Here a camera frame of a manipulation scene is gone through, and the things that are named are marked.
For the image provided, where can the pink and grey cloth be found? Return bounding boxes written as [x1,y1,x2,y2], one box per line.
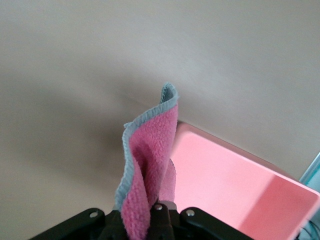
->
[114,81,180,240]

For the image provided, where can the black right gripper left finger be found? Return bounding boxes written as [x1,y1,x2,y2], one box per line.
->
[28,207,126,240]

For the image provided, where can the teal object at edge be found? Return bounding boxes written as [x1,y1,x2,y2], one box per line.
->
[298,151,320,191]

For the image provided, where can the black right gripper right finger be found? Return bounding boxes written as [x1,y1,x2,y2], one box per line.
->
[149,202,249,240]

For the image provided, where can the pink plastic bin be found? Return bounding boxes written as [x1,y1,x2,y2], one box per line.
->
[169,121,320,239]

